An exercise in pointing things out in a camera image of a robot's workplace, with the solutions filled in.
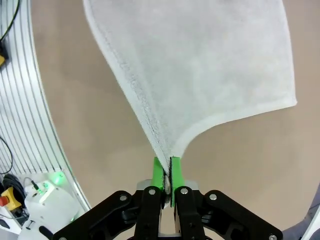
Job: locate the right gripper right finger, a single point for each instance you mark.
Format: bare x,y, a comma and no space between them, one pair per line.
195,215

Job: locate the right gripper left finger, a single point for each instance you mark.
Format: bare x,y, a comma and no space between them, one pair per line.
140,215

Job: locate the white towel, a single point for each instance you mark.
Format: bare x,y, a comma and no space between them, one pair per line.
200,62

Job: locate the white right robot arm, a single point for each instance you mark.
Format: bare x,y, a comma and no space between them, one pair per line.
55,207

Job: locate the yellow emergency stop button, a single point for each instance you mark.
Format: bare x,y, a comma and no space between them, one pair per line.
3,58
11,196

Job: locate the ribbed aluminium mounting rail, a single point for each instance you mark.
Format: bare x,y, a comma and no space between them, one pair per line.
20,112

